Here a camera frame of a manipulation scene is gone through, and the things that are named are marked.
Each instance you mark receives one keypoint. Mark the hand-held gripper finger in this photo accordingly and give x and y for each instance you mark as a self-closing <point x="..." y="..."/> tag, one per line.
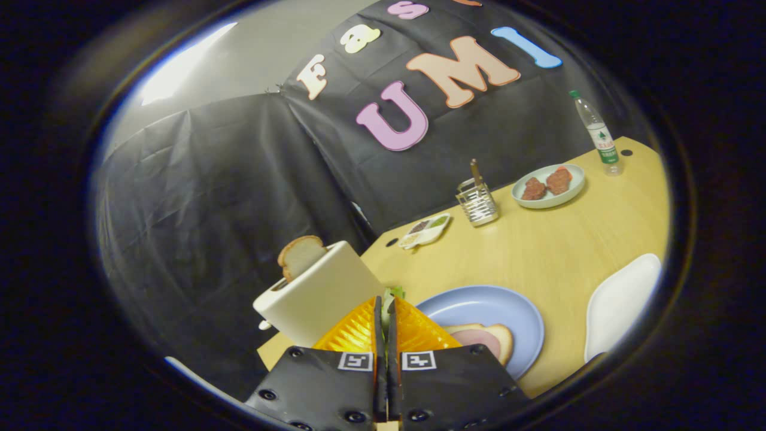
<point x="393" y="359"/>
<point x="380" y="359"/>

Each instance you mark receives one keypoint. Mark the green lettuce leaf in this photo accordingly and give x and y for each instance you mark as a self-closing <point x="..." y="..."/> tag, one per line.
<point x="392" y="294"/>

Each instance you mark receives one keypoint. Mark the toasted bread slice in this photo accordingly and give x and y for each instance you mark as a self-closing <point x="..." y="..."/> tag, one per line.
<point x="302" y="254"/>

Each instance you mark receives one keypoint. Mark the pink ham slice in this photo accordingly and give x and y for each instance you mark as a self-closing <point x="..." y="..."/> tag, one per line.
<point x="479" y="342"/>

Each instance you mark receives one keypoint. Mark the white toaster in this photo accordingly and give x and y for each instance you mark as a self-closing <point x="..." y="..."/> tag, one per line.
<point x="323" y="293"/>

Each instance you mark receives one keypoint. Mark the blue round plate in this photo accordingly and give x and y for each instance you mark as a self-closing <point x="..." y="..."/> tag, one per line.
<point x="479" y="305"/>

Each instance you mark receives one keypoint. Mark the white bread slice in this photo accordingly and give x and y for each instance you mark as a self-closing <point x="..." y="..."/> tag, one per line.
<point x="506" y="338"/>

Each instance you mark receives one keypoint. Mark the white divided condiment dish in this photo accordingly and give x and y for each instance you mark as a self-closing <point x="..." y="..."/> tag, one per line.
<point x="426" y="230"/>

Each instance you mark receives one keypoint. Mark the wooden sticks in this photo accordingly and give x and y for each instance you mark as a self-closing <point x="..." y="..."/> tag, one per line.
<point x="476" y="173"/>

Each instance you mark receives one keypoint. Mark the brown meat patty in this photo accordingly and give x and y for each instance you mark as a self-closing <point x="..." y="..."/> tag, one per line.
<point x="559" y="181"/>
<point x="533" y="189"/>

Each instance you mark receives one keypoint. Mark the white plate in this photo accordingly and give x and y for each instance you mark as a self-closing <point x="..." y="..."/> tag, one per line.
<point x="622" y="299"/>

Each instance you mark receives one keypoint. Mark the black backdrop cloth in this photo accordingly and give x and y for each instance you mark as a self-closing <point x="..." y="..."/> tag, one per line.
<point x="209" y="179"/>

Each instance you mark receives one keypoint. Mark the pale green plate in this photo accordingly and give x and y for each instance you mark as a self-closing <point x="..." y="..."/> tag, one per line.
<point x="577" y="179"/>

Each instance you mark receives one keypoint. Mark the clear plastic water bottle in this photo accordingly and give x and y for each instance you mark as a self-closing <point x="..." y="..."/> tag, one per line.
<point x="601" y="140"/>

